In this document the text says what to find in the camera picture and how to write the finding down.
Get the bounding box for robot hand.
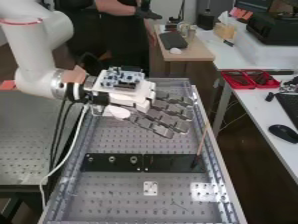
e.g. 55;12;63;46
91;65;197;140

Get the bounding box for person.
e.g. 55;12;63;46
52;0;164;80

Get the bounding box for wooden desk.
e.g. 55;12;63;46
148;19;217;80

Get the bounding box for small black keyboard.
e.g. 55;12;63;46
158;31;191;50

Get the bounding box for thin stick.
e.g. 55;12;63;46
191;119;213;169

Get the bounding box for black plate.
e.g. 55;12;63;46
80;152;208;174

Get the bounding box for red tray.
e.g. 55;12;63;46
244;68;283;90
220;69;259;91

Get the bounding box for small white box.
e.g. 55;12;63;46
142;180;160;196

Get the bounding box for white desk with black machine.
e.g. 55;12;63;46
195;25;298;72

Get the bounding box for long white desk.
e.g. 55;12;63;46
212;74;298;185

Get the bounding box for clear box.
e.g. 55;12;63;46
39;77;249;224

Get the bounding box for large black keyboard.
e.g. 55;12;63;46
275;92;298;132

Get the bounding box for black mouse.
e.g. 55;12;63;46
268;123;298;145

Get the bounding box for black machine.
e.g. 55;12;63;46
245;0;298;47

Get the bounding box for black cable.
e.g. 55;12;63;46
51;99;79;172
47;98;70;172

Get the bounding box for white cable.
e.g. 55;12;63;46
39;104;91;210

